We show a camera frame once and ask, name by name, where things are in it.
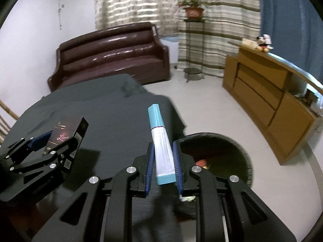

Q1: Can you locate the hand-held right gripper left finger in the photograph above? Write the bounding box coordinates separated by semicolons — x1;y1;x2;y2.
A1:
31;142;155;242

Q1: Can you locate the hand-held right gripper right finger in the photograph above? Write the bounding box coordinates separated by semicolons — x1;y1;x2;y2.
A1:
172;141;297;242

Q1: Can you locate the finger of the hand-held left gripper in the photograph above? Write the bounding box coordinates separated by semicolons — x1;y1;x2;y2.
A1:
0;130;53;172
13;137;79;179

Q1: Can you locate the red plastic bag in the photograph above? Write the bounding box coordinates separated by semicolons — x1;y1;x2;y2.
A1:
195;159;211;169

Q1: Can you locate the black cardboard box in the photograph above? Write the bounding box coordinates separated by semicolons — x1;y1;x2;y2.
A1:
42;116;89;174

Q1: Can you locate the trash bin with black bag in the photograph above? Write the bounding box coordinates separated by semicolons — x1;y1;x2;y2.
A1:
174;132;253;207

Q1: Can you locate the wooden chair back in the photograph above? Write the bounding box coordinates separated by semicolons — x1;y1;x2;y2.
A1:
0;99;20;143

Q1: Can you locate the black metal plant stand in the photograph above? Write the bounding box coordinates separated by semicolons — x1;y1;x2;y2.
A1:
183;18;205;83

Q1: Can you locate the brown leather sofa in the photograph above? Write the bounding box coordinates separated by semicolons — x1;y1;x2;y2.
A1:
47;22;170;92

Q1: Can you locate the wooden cabinet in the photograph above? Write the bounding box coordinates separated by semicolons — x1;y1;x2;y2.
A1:
222;43;323;165

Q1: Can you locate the white tissue box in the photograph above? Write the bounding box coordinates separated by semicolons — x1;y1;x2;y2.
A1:
242;38;258;49

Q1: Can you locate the striped curtain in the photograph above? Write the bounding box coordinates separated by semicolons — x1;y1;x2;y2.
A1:
175;0;261;77

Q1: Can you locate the small dark box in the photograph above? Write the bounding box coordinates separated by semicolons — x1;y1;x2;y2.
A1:
304;91;319;105

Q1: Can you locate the mouse plush toy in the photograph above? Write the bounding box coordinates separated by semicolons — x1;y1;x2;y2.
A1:
254;34;274;53

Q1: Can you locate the white router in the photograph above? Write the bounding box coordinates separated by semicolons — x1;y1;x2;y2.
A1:
310;101;323;118

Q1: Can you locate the potted plant in brown pot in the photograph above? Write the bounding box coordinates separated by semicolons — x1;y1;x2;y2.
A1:
177;0;205;19

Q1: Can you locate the beige patterned curtain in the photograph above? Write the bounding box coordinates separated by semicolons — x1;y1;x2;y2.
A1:
94;0;179;36

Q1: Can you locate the blue curtain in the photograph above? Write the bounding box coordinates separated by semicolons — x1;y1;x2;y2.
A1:
256;0;323;86

